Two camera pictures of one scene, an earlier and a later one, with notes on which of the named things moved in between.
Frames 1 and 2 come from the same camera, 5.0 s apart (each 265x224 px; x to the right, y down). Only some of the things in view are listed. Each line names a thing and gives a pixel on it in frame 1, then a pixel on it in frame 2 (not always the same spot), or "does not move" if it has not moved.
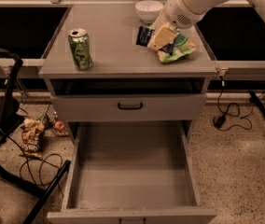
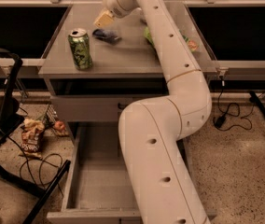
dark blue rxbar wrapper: [145, 35] → [107, 35]
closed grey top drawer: [129, 107] does not move
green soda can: [79, 44] does not move
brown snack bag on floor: [32, 130] does not move
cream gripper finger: [164, 36] → [104, 19]
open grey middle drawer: [132, 175] does not move
